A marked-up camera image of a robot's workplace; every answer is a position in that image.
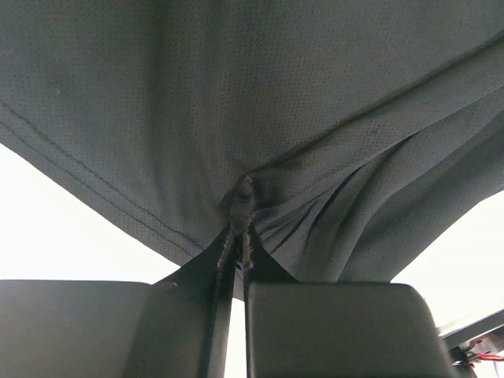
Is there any black t shirt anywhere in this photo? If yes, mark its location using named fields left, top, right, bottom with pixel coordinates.
left=1, top=1, right=503, bottom=282

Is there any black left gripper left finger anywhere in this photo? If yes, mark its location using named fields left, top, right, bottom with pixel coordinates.
left=1, top=228, right=235, bottom=377

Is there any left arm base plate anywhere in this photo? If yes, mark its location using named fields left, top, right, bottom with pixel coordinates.
left=440, top=309, right=503, bottom=377

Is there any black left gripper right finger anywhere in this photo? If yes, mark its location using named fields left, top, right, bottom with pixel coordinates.
left=243, top=227, right=456, bottom=377

